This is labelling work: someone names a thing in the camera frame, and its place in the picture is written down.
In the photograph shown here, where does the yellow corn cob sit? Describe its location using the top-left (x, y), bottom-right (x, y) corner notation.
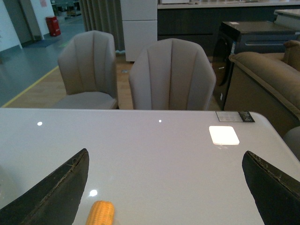
top-left (85, 201), bottom-right (114, 225)

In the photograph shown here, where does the black washing machine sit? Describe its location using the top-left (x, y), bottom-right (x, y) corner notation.
top-left (212, 21), bottom-right (300, 110)

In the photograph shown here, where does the brown sofa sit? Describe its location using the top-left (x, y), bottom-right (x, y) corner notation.
top-left (224, 40), bottom-right (300, 136)

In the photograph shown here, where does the grey pleated curtain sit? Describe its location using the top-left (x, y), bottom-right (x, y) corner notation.
top-left (79, 0), bottom-right (125, 52)

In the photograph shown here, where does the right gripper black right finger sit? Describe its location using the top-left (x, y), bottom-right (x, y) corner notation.
top-left (242, 151), bottom-right (300, 225)

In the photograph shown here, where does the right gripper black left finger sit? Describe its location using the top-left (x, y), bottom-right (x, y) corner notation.
top-left (0, 149), bottom-right (89, 225)

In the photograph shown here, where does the white tall cabinet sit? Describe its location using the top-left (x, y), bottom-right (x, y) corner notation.
top-left (120, 0), bottom-right (158, 62)

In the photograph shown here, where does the table corner label sticker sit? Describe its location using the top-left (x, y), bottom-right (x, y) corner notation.
top-left (215, 111), bottom-right (255, 122)

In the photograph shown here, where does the left beige upholstered chair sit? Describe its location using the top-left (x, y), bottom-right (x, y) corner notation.
top-left (52, 30), bottom-right (119, 110)

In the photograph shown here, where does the beige upholstered chair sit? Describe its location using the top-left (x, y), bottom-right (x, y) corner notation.
top-left (128, 38), bottom-right (216, 111)
top-left (52, 30), bottom-right (119, 110)

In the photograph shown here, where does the right beige upholstered chair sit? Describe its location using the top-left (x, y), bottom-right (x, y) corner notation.
top-left (128, 38), bottom-right (216, 111)

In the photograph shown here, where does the red box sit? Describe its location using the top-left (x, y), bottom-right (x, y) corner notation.
top-left (45, 16), bottom-right (61, 37)

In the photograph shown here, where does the dark kitchen counter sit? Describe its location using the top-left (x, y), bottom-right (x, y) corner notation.
top-left (157, 0), bottom-right (300, 56)

